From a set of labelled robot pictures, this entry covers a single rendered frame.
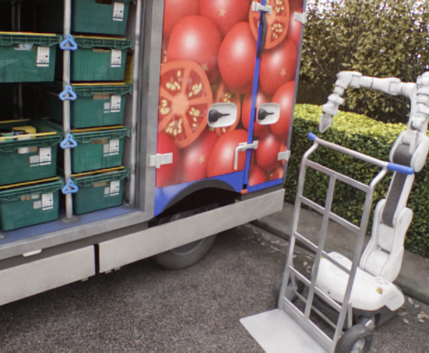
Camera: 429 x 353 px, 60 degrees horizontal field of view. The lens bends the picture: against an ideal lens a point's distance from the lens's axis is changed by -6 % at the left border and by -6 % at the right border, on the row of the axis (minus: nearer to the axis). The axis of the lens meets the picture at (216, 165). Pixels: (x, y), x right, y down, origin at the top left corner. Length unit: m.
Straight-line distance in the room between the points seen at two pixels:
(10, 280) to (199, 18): 1.90
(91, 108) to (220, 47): 0.95
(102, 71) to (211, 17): 0.79
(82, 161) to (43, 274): 0.70
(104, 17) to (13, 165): 0.98
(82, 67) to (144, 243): 1.20
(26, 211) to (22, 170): 0.25
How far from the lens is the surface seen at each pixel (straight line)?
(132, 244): 2.64
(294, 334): 2.70
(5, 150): 2.23
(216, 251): 3.51
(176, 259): 3.12
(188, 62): 2.54
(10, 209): 2.36
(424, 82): 2.16
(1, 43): 2.16
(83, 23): 2.35
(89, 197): 2.54
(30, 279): 2.40
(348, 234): 3.98
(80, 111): 2.37
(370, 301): 2.64
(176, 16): 2.48
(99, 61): 2.40
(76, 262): 2.47
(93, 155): 2.47
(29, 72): 2.24
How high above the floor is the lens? 1.68
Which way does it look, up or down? 16 degrees down
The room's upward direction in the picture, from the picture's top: 5 degrees clockwise
